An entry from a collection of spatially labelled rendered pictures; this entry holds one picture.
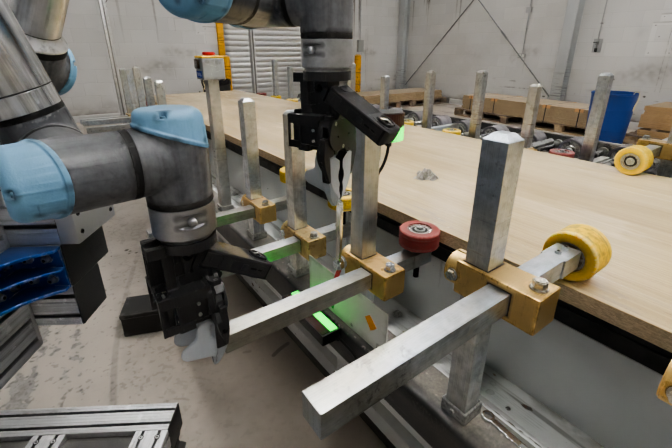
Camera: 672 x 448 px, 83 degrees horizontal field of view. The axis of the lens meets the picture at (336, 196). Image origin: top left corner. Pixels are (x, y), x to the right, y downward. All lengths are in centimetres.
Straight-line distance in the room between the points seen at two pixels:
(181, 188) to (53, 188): 11
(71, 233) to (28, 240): 8
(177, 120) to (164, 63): 808
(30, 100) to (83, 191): 15
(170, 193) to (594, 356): 69
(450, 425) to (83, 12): 820
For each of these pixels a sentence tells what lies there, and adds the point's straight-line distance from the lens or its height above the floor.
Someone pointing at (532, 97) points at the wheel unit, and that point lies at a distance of 169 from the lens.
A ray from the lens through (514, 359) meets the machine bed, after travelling 89.
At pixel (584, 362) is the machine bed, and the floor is 75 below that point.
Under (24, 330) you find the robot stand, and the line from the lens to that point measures 97.
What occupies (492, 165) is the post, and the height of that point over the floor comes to 111.
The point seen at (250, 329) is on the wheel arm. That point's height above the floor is 86.
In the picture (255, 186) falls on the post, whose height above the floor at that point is 87.
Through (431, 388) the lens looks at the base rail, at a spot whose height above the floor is 70.
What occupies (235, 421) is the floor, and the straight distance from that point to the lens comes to 162.
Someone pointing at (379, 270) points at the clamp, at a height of 87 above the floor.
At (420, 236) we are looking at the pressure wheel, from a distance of 75.
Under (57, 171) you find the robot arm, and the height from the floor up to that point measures 114.
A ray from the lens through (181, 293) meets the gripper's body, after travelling 51.
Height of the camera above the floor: 124
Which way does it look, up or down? 21 degrees down
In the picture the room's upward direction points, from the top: straight up
